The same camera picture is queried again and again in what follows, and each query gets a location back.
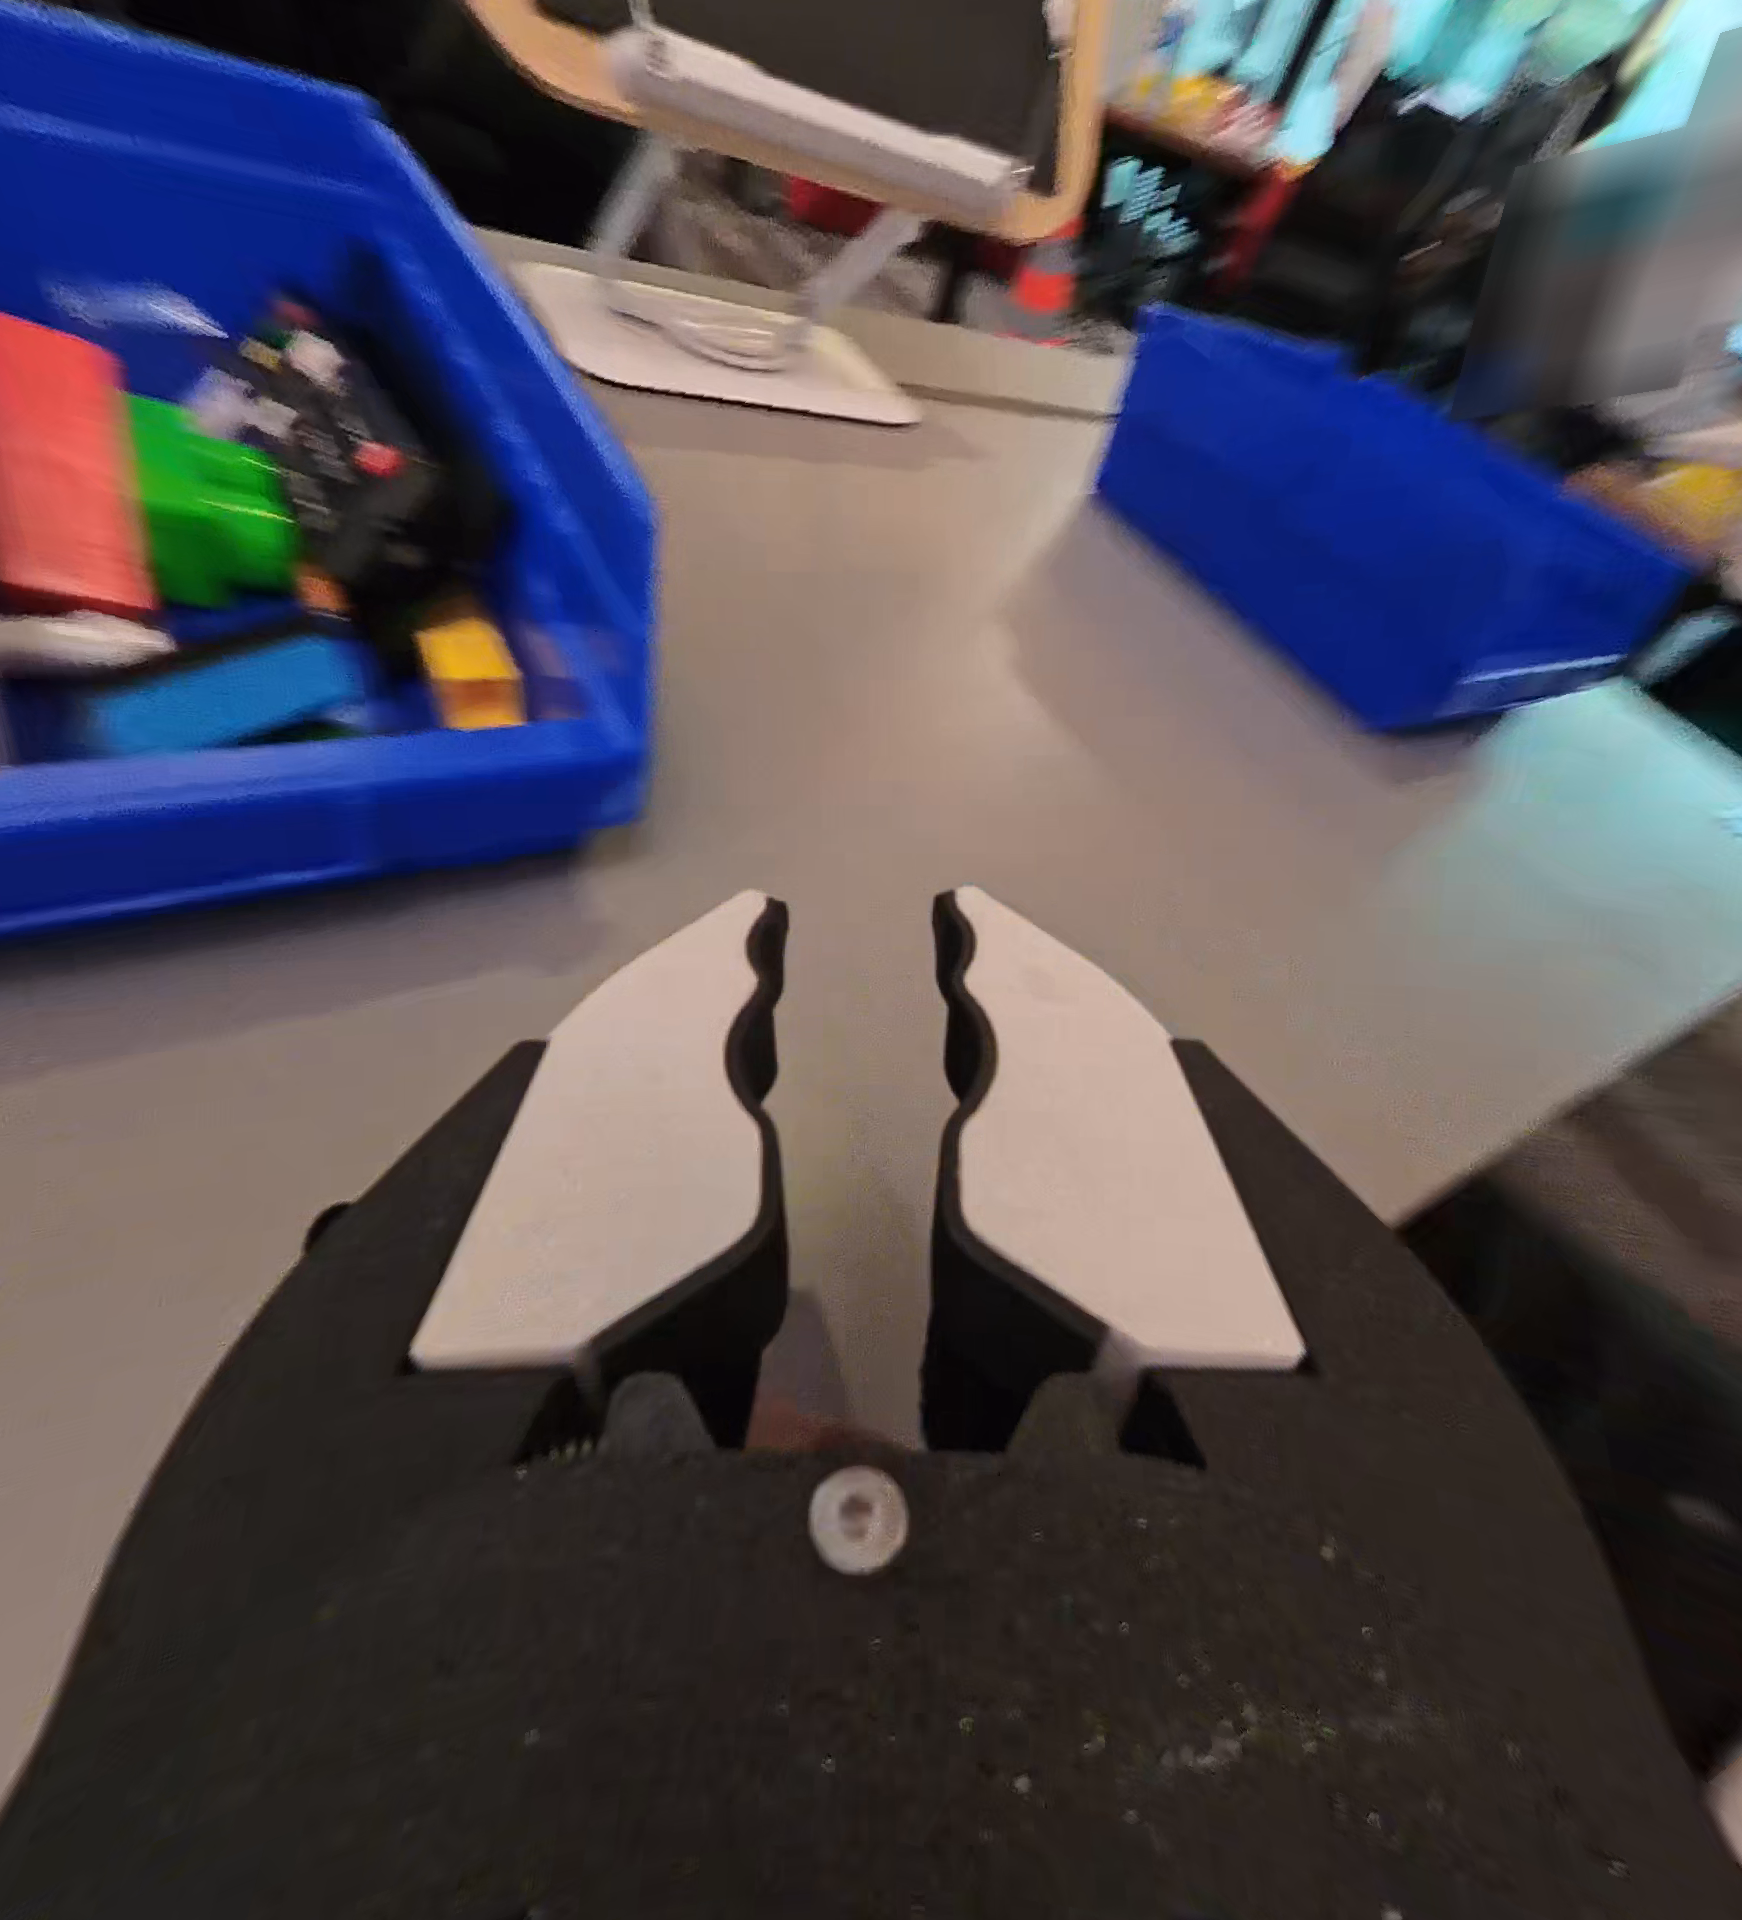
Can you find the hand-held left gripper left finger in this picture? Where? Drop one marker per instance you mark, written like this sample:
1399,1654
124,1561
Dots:
601,1184

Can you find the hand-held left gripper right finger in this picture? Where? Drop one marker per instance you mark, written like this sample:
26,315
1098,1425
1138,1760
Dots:
1111,1184

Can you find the blue plastic bin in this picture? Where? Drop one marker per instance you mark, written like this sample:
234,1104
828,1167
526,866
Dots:
1338,495
362,840

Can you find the blue black whiteboard eraser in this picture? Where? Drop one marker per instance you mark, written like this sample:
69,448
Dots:
211,705

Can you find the green block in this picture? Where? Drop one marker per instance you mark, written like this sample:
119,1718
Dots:
211,510

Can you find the yellow block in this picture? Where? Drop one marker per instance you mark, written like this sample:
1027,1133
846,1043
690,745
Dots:
470,669

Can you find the black electronic module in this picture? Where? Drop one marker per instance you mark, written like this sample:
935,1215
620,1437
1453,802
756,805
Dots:
346,449

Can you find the orange traffic cone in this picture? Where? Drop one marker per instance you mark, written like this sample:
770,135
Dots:
1053,285

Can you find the yellow plastic bin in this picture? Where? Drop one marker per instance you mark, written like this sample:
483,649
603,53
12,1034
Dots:
1704,501

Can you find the red flat block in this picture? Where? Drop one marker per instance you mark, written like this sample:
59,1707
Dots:
55,449

